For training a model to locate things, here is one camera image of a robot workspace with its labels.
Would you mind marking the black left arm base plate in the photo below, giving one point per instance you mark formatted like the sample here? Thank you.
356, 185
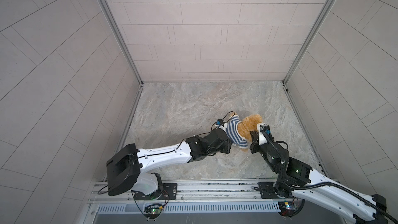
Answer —
164, 191

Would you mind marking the aluminium right corner post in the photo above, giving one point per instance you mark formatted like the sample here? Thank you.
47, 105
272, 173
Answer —
314, 30

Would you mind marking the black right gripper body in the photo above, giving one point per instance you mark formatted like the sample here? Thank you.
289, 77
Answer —
255, 141

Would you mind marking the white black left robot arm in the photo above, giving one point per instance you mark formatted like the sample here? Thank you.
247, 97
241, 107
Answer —
129, 168

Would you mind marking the green circuit board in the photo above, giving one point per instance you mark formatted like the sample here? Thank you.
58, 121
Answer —
153, 211
287, 208

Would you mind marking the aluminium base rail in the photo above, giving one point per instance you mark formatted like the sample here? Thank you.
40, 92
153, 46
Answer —
201, 190

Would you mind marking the left green circuit board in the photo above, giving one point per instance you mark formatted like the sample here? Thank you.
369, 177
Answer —
153, 211

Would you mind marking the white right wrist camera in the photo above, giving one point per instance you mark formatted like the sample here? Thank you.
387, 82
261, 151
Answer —
264, 133

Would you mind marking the white ventilation grille strip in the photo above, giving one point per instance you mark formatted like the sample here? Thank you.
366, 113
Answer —
194, 207

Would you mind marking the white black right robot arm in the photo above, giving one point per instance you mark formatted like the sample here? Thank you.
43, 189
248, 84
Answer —
353, 206

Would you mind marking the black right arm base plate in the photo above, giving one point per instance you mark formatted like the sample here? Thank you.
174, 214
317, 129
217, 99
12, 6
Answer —
273, 190

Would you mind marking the blue white striped knit sweater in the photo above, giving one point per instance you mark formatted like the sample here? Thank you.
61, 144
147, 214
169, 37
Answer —
231, 130

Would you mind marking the aluminium corner post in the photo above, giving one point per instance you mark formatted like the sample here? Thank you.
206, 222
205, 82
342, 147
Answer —
314, 30
119, 38

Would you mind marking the tan plush teddy bear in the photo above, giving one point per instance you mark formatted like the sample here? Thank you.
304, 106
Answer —
248, 125

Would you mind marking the aluminium left corner post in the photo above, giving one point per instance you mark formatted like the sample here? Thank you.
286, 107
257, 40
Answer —
119, 38

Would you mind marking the right green circuit board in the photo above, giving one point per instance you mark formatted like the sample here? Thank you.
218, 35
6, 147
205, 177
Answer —
287, 208

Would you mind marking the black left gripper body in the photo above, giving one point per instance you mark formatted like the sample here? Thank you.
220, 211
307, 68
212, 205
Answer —
226, 138

